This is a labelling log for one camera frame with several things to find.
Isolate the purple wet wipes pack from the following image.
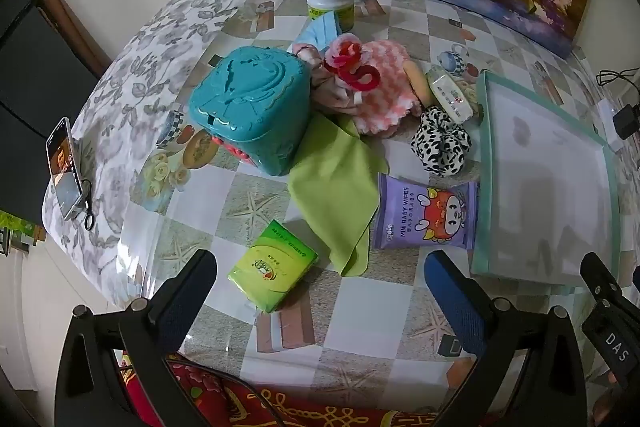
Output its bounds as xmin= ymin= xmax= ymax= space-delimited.
xmin=371 ymin=173 xmax=480 ymax=252

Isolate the black white spotted scrunchie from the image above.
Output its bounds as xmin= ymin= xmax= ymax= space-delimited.
xmin=411 ymin=105 xmax=473 ymax=178

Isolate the green cloth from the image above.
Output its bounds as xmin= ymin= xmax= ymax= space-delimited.
xmin=287 ymin=113 xmax=390 ymax=278

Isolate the white green tissue pack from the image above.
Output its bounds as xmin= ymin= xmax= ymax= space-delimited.
xmin=426 ymin=68 xmax=476 ymax=124

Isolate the round beige puff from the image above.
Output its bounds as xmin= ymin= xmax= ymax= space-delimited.
xmin=407 ymin=61 xmax=433 ymax=105

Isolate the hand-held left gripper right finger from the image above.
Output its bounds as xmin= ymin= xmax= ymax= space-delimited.
xmin=424 ymin=250 xmax=588 ymax=427

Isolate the pink white striped cloth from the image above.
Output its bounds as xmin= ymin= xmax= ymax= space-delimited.
xmin=350 ymin=39 xmax=426 ymax=140

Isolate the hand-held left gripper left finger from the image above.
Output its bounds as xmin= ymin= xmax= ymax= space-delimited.
xmin=54 ymin=249 xmax=218 ymax=427

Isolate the red patterned cloth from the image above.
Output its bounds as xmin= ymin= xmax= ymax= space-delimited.
xmin=120 ymin=352 xmax=501 ymax=427

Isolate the grey floral tablecloth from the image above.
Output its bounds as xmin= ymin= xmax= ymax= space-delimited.
xmin=42 ymin=0 xmax=273 ymax=308

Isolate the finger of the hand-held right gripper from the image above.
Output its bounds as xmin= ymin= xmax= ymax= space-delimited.
xmin=580 ymin=252 xmax=626 ymax=315

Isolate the floral fabric scrunchie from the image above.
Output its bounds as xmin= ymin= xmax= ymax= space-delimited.
xmin=292 ymin=46 xmax=361 ymax=115

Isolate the black charger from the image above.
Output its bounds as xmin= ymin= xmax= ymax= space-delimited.
xmin=612 ymin=104 xmax=640 ymax=140

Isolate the dark door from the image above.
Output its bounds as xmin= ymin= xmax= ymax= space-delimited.
xmin=0 ymin=0 xmax=108 ymax=228

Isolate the white charger with cable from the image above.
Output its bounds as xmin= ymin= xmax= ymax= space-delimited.
xmin=597 ymin=99 xmax=626 ymax=152

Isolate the teal plastic case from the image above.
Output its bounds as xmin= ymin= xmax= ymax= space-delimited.
xmin=188 ymin=46 xmax=313 ymax=178

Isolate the blue face mask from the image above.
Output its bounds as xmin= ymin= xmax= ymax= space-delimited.
xmin=293 ymin=14 xmax=346 ymax=55

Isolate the black strap with ring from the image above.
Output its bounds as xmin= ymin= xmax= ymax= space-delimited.
xmin=80 ymin=179 xmax=96 ymax=229

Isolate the pink fluffy scrunchie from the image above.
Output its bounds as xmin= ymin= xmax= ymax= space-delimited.
xmin=325 ymin=33 xmax=368 ymax=58

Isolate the smartphone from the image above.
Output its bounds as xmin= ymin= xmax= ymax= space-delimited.
xmin=46 ymin=117 xmax=83 ymax=222

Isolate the green rimmed white tray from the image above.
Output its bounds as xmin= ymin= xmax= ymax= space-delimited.
xmin=470 ymin=69 xmax=622 ymax=295

